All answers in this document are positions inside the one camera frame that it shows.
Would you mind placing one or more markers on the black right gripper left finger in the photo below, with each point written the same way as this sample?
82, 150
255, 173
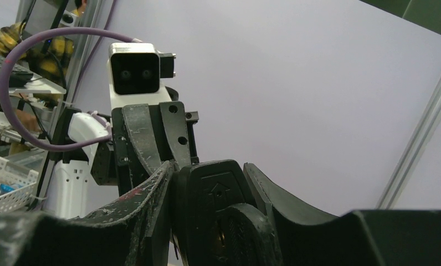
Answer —
132, 230

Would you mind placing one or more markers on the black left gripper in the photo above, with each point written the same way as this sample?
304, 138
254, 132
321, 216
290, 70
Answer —
145, 136

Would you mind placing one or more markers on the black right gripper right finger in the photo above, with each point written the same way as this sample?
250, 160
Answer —
310, 236

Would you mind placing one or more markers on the black u-lock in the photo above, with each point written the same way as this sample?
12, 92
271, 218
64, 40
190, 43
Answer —
216, 219

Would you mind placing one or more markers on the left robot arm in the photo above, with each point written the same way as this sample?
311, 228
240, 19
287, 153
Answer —
83, 179

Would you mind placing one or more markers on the white perforated basket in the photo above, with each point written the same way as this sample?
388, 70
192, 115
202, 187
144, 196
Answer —
17, 185

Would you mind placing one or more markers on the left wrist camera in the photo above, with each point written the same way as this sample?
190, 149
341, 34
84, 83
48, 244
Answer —
135, 73

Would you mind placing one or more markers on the aluminium frame rail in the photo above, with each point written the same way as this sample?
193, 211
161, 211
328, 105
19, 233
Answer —
414, 150

